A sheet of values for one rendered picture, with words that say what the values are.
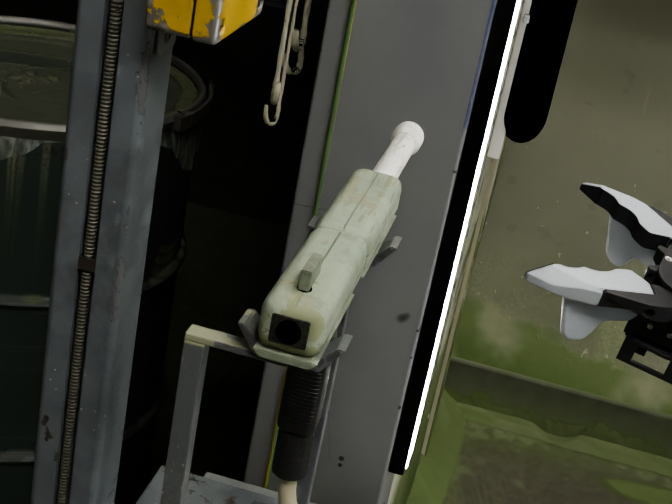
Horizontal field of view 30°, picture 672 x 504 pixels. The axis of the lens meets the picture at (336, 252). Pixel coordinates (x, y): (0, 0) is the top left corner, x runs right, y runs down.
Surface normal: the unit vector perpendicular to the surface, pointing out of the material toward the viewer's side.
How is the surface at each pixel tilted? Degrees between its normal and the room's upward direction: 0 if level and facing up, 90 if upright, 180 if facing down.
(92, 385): 90
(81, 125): 90
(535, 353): 57
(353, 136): 90
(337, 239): 0
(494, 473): 0
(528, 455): 0
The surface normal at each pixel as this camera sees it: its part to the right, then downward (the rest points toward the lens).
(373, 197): 0.18, -0.90
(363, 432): -0.22, 0.36
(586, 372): -0.09, -0.18
